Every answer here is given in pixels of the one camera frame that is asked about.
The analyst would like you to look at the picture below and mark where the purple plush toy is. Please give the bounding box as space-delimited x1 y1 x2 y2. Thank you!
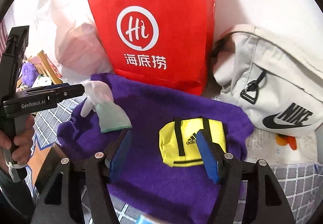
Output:
21 62 39 87

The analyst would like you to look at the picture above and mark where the yellow Adidas mini bag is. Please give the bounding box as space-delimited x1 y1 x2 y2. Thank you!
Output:
159 117 226 167

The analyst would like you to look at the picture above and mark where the grey Nike waist bag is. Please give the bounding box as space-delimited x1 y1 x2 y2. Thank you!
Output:
212 24 322 137

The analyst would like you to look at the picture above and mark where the wooden bed headboard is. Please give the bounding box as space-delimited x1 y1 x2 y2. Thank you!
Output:
27 50 62 85

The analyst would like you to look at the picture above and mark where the person's left hand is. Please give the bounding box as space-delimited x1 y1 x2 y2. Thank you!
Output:
12 114 35 165

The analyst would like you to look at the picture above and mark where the blue tissue box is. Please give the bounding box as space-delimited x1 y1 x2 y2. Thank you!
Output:
135 214 162 224

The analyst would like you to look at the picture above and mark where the white Miniso plastic bag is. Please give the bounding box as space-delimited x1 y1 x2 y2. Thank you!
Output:
38 0 113 84

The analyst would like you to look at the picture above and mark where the purple towel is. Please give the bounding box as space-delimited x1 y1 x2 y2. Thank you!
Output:
56 72 254 224

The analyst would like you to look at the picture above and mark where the red Haidilao paper bag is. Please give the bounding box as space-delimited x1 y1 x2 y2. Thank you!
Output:
88 0 215 95

